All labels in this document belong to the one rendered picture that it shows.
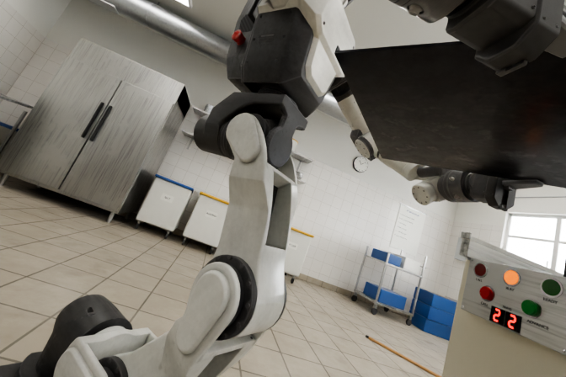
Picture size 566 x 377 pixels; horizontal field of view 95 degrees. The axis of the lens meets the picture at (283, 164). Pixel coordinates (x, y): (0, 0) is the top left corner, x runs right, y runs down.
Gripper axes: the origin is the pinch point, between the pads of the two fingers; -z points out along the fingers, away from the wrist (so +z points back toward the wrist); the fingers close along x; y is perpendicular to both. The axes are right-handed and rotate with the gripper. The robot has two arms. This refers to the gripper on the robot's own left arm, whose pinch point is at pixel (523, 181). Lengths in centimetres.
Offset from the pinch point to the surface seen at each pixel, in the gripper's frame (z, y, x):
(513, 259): 20.3, 28.2, -11.6
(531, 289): 3.9, 12.0, -20.0
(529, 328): 3.3, 11.9, -27.8
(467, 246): 21.7, 13.4, -13.1
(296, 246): 348, 72, -47
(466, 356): 18.5, 16.1, -40.3
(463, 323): 21.0, 16.3, -33.2
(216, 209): 347, -59, -38
